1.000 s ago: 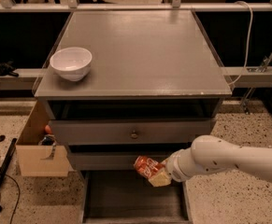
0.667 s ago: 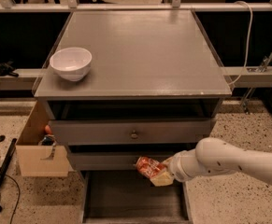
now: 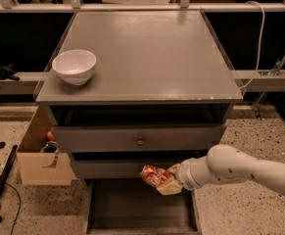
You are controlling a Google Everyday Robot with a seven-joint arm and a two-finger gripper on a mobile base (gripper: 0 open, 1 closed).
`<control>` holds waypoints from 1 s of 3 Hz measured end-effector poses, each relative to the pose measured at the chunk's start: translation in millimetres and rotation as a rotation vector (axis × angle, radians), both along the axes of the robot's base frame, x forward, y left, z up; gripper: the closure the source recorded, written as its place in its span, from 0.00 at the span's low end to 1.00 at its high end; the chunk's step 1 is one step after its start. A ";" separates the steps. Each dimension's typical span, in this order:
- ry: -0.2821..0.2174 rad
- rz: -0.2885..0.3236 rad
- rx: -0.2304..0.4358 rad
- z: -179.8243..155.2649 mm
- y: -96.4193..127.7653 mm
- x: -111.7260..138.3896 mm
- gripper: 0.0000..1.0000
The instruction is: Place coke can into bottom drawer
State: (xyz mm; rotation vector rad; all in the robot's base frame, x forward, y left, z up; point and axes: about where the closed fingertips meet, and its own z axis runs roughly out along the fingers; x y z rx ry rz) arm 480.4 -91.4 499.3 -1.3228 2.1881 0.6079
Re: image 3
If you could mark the grey drawer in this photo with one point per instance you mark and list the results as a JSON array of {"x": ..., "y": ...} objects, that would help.
[
  {"x": 131, "y": 207},
  {"x": 108, "y": 169},
  {"x": 137, "y": 138}
]

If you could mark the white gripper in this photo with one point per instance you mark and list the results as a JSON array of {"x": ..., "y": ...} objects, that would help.
[{"x": 183, "y": 173}]

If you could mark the metal railing beam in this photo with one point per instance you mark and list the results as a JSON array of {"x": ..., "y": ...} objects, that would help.
[{"x": 67, "y": 8}]

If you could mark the grey bottom drawer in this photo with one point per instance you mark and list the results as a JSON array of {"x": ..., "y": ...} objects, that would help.
[{"x": 131, "y": 207}]

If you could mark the red coke can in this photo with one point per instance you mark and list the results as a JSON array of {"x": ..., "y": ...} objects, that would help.
[{"x": 155, "y": 176}]

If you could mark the grey middle drawer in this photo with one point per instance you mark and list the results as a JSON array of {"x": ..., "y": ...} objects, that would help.
[{"x": 108, "y": 169}]

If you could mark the grey drawer cabinet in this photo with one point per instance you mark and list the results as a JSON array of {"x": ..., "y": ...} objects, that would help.
[{"x": 153, "y": 69}]

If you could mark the grey top drawer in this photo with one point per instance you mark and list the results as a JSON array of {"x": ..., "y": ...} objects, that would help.
[{"x": 137, "y": 138}]

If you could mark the cardboard box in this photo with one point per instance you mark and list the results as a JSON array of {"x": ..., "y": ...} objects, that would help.
[{"x": 35, "y": 166}]

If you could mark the white bowl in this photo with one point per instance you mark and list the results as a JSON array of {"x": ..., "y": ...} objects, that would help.
[{"x": 75, "y": 67}]

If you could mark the orange ball in box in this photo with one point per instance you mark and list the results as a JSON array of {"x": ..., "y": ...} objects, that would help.
[{"x": 50, "y": 136}]

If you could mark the black bag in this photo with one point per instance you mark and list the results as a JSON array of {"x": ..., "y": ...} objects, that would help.
[{"x": 7, "y": 72}]

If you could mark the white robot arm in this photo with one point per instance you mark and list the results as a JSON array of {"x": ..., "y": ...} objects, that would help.
[{"x": 223, "y": 164}]

